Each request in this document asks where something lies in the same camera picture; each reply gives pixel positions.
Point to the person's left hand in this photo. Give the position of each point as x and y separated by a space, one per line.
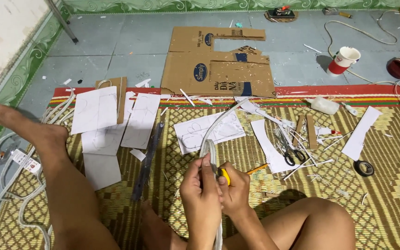
196 194

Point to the person's right hand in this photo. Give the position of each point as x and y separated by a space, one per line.
238 194

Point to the person's right fingers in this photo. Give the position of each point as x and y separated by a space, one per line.
239 173

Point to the yellow utility knife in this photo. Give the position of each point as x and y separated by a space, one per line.
225 175

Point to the orange pencil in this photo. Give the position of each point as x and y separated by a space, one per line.
257 168

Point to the curved white paper strip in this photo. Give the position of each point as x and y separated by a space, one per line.
267 145

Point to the white paper with heart outline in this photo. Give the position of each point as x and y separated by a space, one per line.
191 133

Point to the brown cardboard strip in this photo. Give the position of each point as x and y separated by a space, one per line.
299 130
311 132

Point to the person's right leg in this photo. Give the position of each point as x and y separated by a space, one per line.
304 225

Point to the person's leg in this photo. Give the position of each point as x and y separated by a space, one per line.
304 225
61 180

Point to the dark metal ruler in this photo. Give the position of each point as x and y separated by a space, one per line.
148 159

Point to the small white paper scrap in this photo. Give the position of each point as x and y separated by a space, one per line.
137 154

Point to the large cut brown cardboard sheet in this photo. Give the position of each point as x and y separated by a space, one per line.
200 73

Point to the translucent white glue bottle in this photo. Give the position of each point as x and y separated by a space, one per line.
323 105

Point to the long white paper sheet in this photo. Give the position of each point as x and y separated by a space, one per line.
141 121

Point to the black tape roll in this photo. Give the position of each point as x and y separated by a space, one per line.
364 168

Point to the yellow green woven straw mat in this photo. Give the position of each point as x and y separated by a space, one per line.
359 208

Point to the small white glue tube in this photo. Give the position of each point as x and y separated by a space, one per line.
350 109

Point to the straight white paper strip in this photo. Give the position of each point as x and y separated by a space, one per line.
361 133

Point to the grey card sheet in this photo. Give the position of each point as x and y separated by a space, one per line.
102 172

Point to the small brown cardboard piece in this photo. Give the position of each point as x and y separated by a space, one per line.
121 100

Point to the red and white paper cup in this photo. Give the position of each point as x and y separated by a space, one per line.
342 60

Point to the white paper with pencil drawing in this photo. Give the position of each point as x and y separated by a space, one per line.
94 109

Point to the black device on round board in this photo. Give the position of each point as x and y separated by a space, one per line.
281 14

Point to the person's left leg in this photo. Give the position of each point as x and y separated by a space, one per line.
61 180

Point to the white printed label card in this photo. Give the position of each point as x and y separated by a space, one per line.
26 160

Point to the grey metal furniture leg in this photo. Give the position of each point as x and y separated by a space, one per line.
63 20

